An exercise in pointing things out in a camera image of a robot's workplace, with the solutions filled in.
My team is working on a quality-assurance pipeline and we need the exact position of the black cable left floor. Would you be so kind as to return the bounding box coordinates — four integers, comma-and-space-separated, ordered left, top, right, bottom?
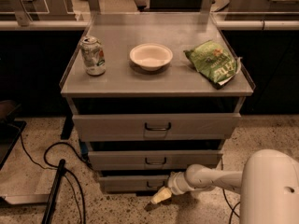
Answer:
19, 133, 92, 224

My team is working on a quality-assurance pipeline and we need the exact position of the black pole on floor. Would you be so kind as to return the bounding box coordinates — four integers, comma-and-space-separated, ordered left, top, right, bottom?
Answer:
42, 159, 65, 224

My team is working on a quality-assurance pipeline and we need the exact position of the grey metal drawer cabinet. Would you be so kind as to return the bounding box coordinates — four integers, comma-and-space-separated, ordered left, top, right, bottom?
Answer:
59, 12, 256, 198

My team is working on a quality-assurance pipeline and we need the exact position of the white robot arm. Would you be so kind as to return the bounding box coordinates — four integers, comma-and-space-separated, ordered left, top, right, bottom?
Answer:
150, 149, 299, 224

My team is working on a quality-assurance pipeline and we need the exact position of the white green soda can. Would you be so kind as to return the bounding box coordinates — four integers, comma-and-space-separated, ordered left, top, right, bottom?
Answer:
79, 35, 106, 76

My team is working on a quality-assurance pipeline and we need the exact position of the black cable right floor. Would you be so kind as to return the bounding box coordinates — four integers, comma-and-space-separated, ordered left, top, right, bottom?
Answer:
221, 189, 241, 224

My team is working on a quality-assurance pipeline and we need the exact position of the white horizontal rail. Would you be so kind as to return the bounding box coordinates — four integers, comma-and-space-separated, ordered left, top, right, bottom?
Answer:
0, 21, 299, 31

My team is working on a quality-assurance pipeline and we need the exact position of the white paper bowl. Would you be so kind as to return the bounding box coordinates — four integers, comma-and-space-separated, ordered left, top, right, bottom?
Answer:
130, 43, 173, 71

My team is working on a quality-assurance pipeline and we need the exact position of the grey drawer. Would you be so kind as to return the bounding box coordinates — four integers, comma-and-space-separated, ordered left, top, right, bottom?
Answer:
89, 150, 222, 171
99, 175, 168, 193
73, 113, 241, 142

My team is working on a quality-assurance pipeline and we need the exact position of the black cable floor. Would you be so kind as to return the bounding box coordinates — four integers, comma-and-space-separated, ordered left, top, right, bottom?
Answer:
221, 189, 241, 224
19, 133, 92, 224

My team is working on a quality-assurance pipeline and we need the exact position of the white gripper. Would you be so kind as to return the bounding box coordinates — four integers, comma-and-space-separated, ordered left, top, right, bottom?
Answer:
150, 172, 189, 204

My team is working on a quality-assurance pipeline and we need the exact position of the green chip bag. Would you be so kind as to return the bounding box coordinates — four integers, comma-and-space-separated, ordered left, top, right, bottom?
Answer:
184, 40, 241, 89

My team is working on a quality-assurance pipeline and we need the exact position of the black tray at left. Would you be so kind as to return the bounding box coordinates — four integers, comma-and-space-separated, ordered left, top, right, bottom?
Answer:
0, 121, 26, 170

